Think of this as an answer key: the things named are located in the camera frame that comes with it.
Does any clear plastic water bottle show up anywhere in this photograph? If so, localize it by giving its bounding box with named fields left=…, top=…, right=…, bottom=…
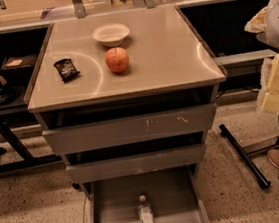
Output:
left=138, top=195, right=155, bottom=223

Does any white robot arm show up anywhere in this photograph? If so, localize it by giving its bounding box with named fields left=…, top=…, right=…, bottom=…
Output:
left=245, top=0, right=279, bottom=113

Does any top drawer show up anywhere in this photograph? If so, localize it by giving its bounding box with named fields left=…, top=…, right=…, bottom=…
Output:
left=42, top=103, right=216, bottom=155

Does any drawer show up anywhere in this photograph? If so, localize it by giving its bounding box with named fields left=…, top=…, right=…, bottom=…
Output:
left=89, top=168, right=210, bottom=223
left=42, top=103, right=216, bottom=155
left=66, top=144, right=206, bottom=184

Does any grey drawer cabinet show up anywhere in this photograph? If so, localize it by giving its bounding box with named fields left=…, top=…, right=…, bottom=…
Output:
left=28, top=5, right=225, bottom=223

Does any bottom drawer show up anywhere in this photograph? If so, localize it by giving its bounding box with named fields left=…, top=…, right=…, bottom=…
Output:
left=89, top=168, right=210, bottom=223

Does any middle drawer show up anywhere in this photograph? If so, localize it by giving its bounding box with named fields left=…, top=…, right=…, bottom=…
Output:
left=66, top=144, right=206, bottom=184

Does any black table leg bar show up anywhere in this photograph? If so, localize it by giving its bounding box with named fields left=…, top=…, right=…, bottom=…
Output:
left=219, top=124, right=271, bottom=189

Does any red apple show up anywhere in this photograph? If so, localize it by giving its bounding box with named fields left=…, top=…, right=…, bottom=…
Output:
left=105, top=47, right=130, bottom=74

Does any white bowl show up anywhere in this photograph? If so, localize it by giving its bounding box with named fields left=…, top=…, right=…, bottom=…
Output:
left=92, top=23, right=130, bottom=48

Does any black snack packet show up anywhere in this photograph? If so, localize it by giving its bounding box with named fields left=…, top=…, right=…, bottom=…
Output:
left=54, top=58, right=80, bottom=83

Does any black box on shelf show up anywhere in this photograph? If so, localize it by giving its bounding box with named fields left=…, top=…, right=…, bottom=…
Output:
left=1, top=54, right=37, bottom=77

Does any black desk frame left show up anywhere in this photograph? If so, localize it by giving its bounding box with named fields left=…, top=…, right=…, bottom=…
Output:
left=0, top=104, right=63, bottom=178

